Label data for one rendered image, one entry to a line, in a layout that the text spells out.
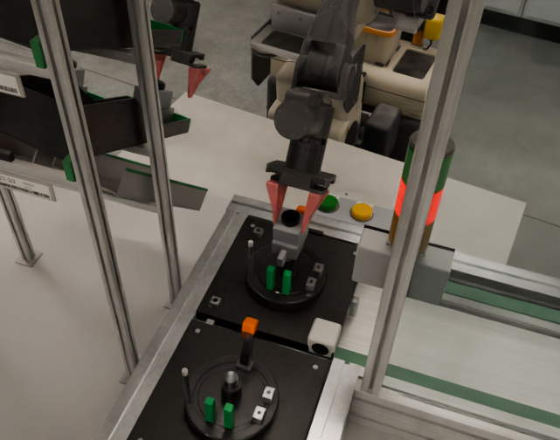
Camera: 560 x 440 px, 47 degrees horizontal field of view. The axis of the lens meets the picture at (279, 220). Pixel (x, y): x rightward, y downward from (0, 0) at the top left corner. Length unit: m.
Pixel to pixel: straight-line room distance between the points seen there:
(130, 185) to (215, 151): 0.59
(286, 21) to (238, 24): 2.23
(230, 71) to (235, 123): 1.81
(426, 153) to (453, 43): 0.13
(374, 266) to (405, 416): 0.30
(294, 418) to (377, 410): 0.15
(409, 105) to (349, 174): 0.51
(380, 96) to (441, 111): 1.34
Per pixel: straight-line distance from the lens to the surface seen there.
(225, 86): 3.34
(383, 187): 1.50
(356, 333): 1.15
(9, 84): 0.79
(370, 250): 0.84
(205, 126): 1.65
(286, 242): 1.05
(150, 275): 1.31
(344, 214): 1.28
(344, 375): 1.06
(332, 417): 1.02
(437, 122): 0.67
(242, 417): 0.97
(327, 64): 0.99
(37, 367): 1.23
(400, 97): 1.98
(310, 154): 1.00
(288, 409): 1.00
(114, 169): 1.19
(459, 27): 0.62
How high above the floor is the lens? 1.85
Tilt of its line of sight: 45 degrees down
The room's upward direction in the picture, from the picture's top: 2 degrees clockwise
